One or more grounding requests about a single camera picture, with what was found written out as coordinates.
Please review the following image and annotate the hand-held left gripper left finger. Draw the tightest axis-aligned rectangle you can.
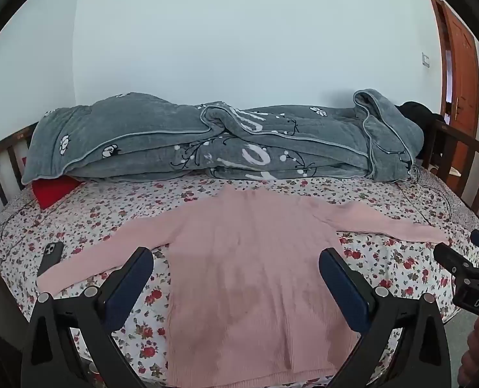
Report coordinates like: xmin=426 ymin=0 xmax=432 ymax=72
xmin=21 ymin=246 xmax=155 ymax=388

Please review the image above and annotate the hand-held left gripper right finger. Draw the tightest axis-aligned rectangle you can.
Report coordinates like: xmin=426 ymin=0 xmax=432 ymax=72
xmin=318 ymin=247 xmax=452 ymax=388

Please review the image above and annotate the pink knit sweater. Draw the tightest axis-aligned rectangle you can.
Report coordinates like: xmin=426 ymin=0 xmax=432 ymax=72
xmin=35 ymin=188 xmax=450 ymax=388

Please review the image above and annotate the floral bedsheet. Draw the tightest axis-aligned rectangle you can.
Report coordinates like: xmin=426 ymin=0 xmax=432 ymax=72
xmin=0 ymin=166 xmax=479 ymax=388

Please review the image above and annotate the black smartphone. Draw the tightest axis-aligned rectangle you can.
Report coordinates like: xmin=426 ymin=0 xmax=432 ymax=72
xmin=37 ymin=242 xmax=65 ymax=277

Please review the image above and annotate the red cloth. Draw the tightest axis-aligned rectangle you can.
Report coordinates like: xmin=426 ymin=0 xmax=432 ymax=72
xmin=31 ymin=176 xmax=82 ymax=210

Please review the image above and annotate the dark cloth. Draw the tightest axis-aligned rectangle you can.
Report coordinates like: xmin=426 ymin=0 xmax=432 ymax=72
xmin=397 ymin=101 xmax=446 ymax=138

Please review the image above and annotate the grey flower print blanket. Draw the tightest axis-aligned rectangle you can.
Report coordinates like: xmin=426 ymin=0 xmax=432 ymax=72
xmin=21 ymin=88 xmax=425 ymax=187

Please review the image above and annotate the brown wooden door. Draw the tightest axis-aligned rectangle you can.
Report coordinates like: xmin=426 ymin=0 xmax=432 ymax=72
xmin=429 ymin=0 xmax=479 ymax=170

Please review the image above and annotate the dark wooden headboard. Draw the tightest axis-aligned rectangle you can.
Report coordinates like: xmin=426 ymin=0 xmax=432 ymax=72
xmin=0 ymin=121 xmax=40 ymax=227

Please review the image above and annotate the wooden bed rail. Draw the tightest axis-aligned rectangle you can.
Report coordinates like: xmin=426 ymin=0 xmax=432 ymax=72
xmin=423 ymin=119 xmax=479 ymax=231

